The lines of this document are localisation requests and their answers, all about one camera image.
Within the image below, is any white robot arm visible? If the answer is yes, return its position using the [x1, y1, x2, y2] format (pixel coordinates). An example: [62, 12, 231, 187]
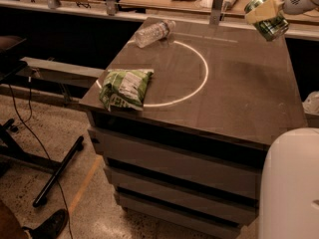
[245, 0, 319, 239]

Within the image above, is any grey drawer cabinet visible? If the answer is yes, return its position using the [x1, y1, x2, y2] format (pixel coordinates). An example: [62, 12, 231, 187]
[81, 22, 306, 239]

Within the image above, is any black shoe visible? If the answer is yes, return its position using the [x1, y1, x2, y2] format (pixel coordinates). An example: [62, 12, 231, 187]
[23, 209, 69, 239]

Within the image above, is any green soda can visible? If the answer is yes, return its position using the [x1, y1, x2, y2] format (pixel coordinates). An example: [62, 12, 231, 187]
[249, 9, 289, 42]

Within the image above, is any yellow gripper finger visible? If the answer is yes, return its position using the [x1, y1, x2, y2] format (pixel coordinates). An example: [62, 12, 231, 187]
[244, 0, 283, 24]

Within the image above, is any grey metal bench rail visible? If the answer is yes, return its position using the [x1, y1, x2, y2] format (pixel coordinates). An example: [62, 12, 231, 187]
[18, 57, 103, 89]

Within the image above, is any clear plastic water bottle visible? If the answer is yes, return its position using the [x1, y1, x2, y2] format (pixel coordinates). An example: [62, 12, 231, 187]
[135, 20, 175, 48]

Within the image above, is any black floor cable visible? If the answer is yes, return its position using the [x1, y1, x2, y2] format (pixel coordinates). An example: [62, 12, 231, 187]
[7, 77, 75, 239]

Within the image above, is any green chip bag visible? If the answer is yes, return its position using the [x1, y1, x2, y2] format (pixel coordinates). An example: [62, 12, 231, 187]
[99, 69, 154, 111]

